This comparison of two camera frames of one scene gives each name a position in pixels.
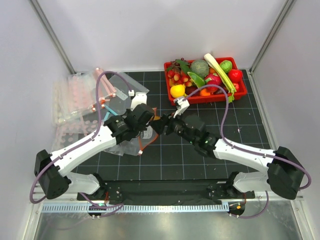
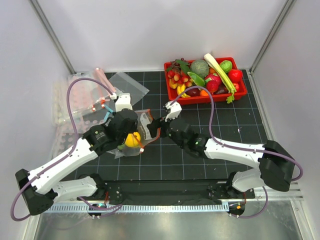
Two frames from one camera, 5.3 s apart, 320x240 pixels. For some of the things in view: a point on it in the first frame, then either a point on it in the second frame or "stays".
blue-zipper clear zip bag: (110, 113) stays
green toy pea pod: (198, 82) stays
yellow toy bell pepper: (178, 91) to (132, 139)
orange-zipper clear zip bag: (136, 145) stays
